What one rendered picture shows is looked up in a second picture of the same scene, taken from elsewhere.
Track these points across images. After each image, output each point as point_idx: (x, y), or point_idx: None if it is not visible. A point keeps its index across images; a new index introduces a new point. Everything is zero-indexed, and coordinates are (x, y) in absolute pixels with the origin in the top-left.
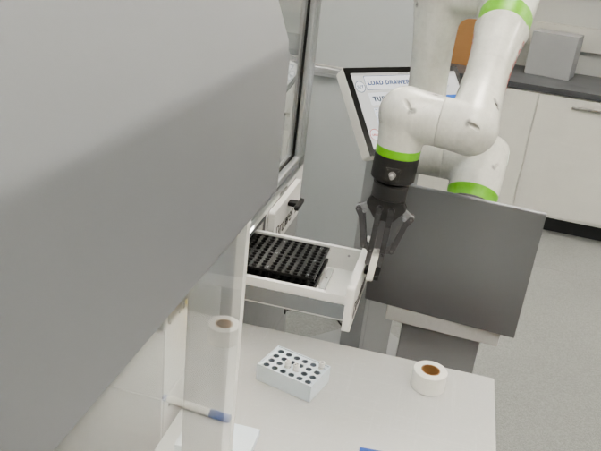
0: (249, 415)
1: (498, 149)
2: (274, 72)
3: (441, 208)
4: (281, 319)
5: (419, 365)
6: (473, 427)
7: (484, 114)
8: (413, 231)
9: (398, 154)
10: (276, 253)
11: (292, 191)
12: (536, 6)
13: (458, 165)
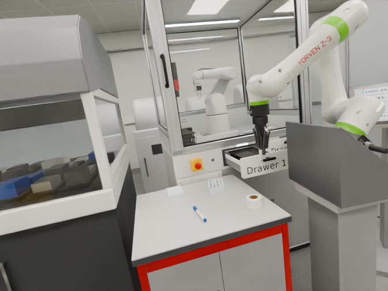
0: (191, 191)
1: (364, 103)
2: (68, 62)
3: (302, 131)
4: (306, 198)
5: (252, 194)
6: (243, 221)
7: (265, 75)
8: (296, 144)
9: (250, 103)
10: (247, 152)
11: None
12: (352, 14)
13: (341, 114)
